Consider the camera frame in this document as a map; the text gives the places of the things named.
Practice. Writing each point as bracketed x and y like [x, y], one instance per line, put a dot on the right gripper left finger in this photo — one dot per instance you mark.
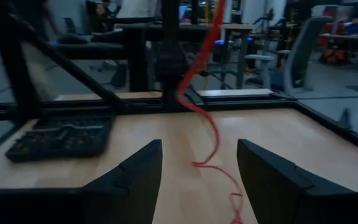
[89, 208]

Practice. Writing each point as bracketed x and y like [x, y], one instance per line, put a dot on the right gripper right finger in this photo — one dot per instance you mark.
[306, 205]

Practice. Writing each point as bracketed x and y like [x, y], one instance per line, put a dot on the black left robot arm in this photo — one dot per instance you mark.
[171, 62]

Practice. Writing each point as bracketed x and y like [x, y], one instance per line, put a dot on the black bit set case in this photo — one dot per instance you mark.
[61, 140]

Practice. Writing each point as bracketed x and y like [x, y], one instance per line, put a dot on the grey blue office chair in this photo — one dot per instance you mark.
[303, 53]

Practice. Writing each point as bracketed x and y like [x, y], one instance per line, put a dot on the black desk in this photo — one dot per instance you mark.
[104, 49]

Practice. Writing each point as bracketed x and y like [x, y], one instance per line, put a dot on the person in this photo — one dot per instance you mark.
[99, 12]

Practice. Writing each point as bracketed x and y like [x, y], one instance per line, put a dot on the black aluminium table frame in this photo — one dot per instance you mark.
[11, 62]

